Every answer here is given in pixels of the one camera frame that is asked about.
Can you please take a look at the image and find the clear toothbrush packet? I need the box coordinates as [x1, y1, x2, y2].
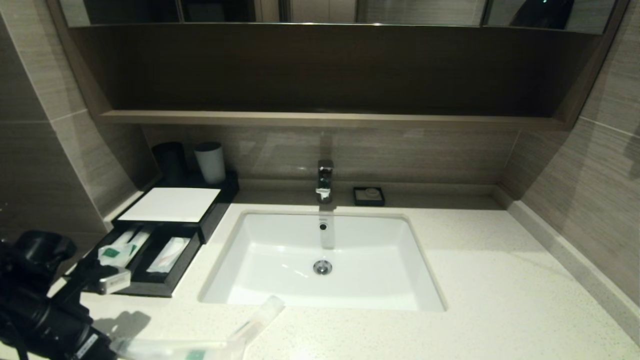
[110, 339, 236, 360]

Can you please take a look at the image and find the white green sachet packet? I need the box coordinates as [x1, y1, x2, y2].
[98, 243, 139, 268]

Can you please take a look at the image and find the black cup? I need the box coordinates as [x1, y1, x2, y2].
[151, 141, 188, 186]

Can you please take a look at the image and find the white board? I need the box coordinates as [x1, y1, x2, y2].
[118, 188, 222, 223]

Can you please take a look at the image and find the black amenity drawer box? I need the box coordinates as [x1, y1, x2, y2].
[112, 171, 240, 246]

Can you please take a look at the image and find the white flat packet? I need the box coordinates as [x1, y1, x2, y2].
[146, 236, 191, 274]

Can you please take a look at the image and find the white long packet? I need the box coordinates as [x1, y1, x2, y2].
[112, 227, 154, 253]

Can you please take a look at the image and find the clear long tube packet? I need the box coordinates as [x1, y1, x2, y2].
[220, 295, 286, 360]

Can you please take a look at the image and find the white ceramic sink basin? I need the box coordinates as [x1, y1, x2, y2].
[198, 210, 447, 313]

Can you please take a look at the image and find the light grey cup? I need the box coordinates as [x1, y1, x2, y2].
[194, 142, 227, 186]

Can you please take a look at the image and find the chrome faucet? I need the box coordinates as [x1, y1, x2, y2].
[315, 159, 335, 203]

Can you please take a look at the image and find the black soap dish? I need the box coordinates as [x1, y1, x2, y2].
[353, 186, 386, 207]

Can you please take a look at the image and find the brown wooden shelf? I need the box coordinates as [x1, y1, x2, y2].
[97, 110, 571, 132]

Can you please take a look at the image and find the mirror cabinet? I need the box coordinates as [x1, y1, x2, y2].
[60, 0, 618, 36]

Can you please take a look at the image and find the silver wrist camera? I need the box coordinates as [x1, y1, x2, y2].
[97, 267, 132, 295]

